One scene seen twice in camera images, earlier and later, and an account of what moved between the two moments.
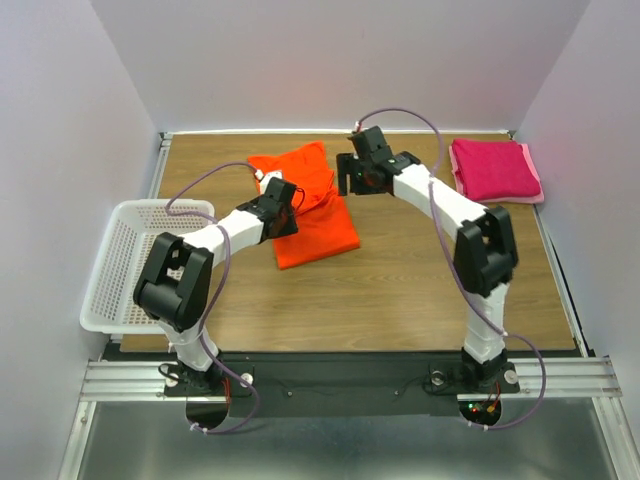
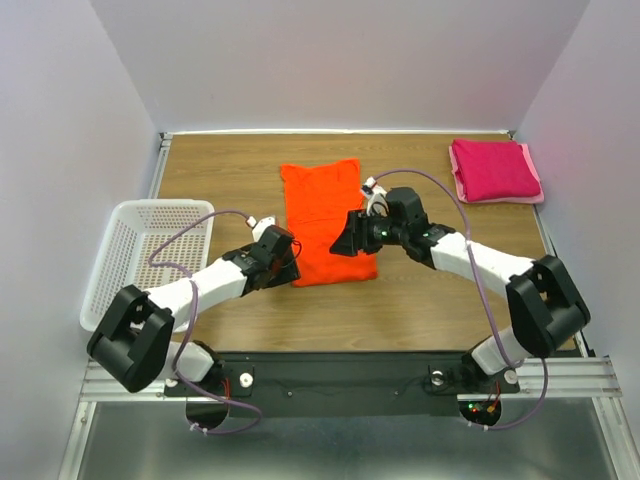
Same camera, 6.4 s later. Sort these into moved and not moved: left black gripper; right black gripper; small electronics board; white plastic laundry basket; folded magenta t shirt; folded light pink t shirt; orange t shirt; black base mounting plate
Moved: orange t shirt; left black gripper; right black gripper
Not moved: black base mounting plate; small electronics board; folded magenta t shirt; white plastic laundry basket; folded light pink t shirt
